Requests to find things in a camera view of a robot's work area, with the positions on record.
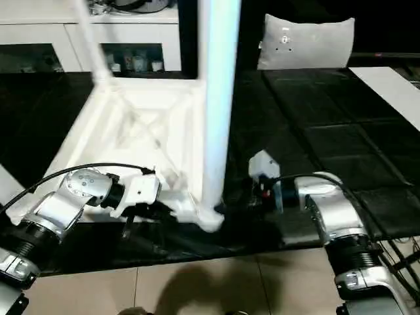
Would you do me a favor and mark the white plastic table top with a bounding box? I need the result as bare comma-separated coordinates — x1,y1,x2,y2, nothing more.
5,76,226,234

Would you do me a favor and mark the white plastic table leg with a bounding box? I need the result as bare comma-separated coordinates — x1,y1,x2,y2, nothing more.
0,163,26,201
71,0,115,89
199,0,243,220

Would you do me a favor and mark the black work mat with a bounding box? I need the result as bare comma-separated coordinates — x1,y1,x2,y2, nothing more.
0,68,420,275

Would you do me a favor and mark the grey cushion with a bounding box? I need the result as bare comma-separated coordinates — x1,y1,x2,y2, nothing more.
256,12,356,71

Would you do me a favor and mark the white flat board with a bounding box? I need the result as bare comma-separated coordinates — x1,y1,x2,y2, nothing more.
347,66,420,128

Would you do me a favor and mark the black cabinet with gold label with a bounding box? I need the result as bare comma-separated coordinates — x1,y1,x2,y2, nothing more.
178,0,267,81

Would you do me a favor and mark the white sideboard cabinet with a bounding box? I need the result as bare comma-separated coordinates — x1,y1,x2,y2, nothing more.
0,0,184,74

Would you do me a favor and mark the black round helmet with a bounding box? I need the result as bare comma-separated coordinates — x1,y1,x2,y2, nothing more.
112,0,175,14

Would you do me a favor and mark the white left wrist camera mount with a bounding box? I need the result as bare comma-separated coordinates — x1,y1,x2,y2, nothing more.
110,173,164,220

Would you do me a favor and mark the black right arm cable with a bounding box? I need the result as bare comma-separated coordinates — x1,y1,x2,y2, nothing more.
261,171,420,291

